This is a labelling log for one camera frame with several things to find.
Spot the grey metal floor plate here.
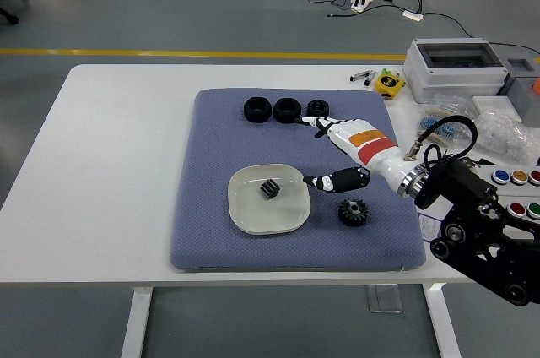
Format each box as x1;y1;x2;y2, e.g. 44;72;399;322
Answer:
365;284;404;314

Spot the large black gear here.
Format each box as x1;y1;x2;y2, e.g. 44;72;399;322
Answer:
337;197;370;228

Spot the blue-grey cushion mat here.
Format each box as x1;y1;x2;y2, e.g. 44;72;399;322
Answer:
169;87;427;273

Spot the bag of blue resistors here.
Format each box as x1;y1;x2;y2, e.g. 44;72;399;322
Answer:
417;98;473;148

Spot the purple-edged paper label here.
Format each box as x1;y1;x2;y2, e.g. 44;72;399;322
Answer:
417;214;445;249

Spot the white square plate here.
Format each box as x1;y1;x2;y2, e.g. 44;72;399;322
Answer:
228;162;312;236

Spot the small black hex nut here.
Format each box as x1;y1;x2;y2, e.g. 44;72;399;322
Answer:
305;98;331;120

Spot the yellow tape measure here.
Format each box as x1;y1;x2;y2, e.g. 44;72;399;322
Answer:
374;73;406;100

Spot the white red-green button box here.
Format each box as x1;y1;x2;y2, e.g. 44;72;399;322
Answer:
501;196;540;224

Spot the black office chair base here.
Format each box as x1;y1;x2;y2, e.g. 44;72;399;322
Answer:
0;0;27;25

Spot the flat white box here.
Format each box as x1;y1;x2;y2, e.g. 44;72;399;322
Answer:
471;95;522;117

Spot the clear bag of white parts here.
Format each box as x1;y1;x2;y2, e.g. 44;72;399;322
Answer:
474;106;540;165

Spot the grey electrical enclosure box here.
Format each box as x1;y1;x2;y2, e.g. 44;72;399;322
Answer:
402;37;510;105

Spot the small grey plastic box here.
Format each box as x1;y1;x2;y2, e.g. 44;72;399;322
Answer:
504;56;540;122

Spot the white three-button control box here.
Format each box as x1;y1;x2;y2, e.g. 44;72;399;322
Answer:
472;163;540;199

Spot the large black hex nut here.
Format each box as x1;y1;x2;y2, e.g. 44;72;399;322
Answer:
243;96;273;124
273;97;302;124

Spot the white table leg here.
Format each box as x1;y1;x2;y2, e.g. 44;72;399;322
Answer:
423;283;463;358
121;286;154;358

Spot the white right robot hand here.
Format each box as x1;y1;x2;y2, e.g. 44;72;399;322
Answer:
294;115;417;197

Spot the black power cable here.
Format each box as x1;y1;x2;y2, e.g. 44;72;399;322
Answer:
421;11;540;57

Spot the small black gear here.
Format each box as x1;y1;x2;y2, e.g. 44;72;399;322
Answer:
258;178;283;202

